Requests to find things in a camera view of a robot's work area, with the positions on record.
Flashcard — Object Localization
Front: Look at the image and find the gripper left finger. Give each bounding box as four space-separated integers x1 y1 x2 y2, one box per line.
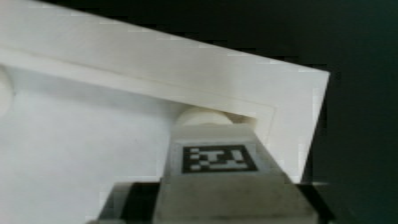
88 183 141 224

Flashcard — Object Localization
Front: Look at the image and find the white square table top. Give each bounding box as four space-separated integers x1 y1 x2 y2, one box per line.
0 0 329 224

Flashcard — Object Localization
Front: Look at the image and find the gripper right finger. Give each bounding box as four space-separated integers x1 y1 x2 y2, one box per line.
297 183 337 224

